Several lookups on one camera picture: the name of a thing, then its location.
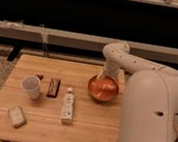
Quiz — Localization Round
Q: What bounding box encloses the wooden table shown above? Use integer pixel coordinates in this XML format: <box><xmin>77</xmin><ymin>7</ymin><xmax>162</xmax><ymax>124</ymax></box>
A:
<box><xmin>0</xmin><ymin>54</ymin><xmax>122</xmax><ymax>142</ymax></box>

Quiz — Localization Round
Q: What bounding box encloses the white paper cup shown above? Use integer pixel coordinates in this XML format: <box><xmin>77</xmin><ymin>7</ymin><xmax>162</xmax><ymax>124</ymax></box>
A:
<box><xmin>20</xmin><ymin>75</ymin><xmax>41</xmax><ymax>99</ymax></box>

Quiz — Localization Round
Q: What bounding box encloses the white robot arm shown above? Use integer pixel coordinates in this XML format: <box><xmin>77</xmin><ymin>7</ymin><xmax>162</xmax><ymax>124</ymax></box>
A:
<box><xmin>102</xmin><ymin>42</ymin><xmax>178</xmax><ymax>142</ymax></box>

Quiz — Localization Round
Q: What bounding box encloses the orange ceramic bowl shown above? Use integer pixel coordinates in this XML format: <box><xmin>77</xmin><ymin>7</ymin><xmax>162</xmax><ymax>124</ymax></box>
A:
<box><xmin>88</xmin><ymin>75</ymin><xmax>119</xmax><ymax>102</ymax></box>

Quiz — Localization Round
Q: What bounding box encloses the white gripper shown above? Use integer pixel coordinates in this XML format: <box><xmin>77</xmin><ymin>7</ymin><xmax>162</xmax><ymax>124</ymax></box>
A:
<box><xmin>96</xmin><ymin>59</ymin><xmax>120</xmax><ymax>85</ymax></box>

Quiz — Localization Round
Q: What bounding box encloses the brown chocolate bar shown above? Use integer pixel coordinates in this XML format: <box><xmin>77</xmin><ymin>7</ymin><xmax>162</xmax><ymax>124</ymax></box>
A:
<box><xmin>46</xmin><ymin>78</ymin><xmax>61</xmax><ymax>98</ymax></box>

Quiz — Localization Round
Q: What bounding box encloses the white plastic bottle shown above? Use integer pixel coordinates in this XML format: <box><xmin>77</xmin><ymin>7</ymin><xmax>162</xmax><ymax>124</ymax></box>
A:
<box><xmin>61</xmin><ymin>87</ymin><xmax>75</xmax><ymax>125</ymax></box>

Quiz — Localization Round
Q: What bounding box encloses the crumpled clear plastic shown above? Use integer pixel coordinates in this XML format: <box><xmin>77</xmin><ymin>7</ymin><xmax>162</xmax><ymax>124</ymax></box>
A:
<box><xmin>4</xmin><ymin>20</ymin><xmax>24</xmax><ymax>30</ymax></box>

